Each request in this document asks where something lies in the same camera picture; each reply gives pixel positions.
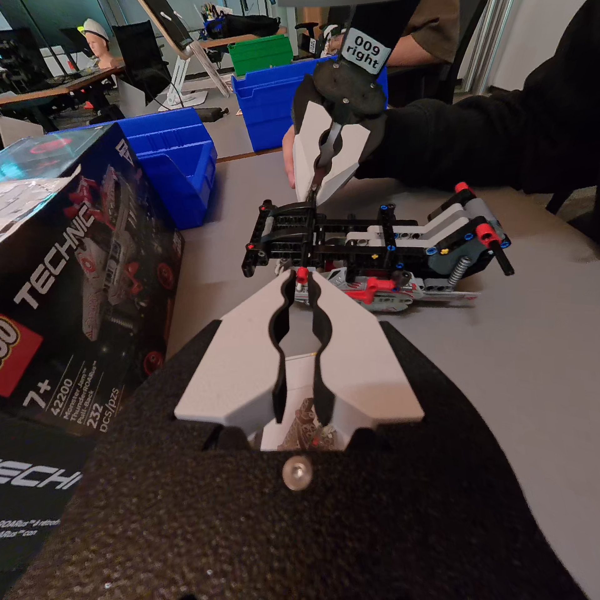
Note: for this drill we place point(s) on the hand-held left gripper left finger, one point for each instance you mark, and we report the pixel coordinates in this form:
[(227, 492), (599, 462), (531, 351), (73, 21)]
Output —
[(234, 365)]

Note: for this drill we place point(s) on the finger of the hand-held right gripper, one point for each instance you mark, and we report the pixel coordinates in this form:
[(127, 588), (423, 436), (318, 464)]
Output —
[(347, 157), (307, 145)]

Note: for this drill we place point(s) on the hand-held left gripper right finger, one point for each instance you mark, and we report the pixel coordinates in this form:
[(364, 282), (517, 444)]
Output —
[(365, 365)]

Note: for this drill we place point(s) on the long black toy axle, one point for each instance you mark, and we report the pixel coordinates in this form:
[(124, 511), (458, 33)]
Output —
[(308, 234)]

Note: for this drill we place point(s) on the toy brick vehicle model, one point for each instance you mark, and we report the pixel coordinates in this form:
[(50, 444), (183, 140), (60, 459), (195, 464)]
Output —
[(375, 243)]

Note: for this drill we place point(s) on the small red toy bushing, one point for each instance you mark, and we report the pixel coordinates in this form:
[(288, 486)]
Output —
[(301, 274)]

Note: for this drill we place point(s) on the person's right forearm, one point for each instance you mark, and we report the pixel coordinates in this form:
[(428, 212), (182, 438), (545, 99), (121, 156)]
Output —
[(468, 140)]

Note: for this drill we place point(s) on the grey desk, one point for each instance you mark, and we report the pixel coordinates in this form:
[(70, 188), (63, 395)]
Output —
[(468, 375)]

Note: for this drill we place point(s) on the person's right hand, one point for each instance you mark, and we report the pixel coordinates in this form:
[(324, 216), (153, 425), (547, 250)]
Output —
[(287, 150)]

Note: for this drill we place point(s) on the open building instruction booklet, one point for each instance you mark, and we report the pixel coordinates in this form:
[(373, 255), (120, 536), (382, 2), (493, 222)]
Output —
[(304, 422)]

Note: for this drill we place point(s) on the green storage bin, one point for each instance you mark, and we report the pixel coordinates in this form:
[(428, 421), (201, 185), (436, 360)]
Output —
[(260, 54)]

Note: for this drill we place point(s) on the black pouch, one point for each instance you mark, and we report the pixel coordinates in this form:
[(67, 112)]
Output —
[(213, 114)]

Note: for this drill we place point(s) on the black bag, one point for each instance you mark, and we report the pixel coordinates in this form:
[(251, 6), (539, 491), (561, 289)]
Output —
[(243, 23)]

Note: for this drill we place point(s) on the blue storage bin with tag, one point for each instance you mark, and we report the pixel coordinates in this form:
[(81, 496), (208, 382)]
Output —
[(178, 159)]

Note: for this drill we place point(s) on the white metal stand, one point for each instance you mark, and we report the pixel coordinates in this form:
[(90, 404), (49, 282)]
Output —
[(180, 79)]

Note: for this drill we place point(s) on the black toy set box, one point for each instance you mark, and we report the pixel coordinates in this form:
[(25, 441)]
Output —
[(93, 281)]

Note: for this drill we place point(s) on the black office chair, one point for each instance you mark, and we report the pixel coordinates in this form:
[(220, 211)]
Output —
[(140, 56)]

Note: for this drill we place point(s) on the mannequin head with helmet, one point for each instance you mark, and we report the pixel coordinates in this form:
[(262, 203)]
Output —
[(96, 42)]

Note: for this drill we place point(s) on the wooden background table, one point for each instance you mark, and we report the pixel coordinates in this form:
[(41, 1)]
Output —
[(47, 89)]

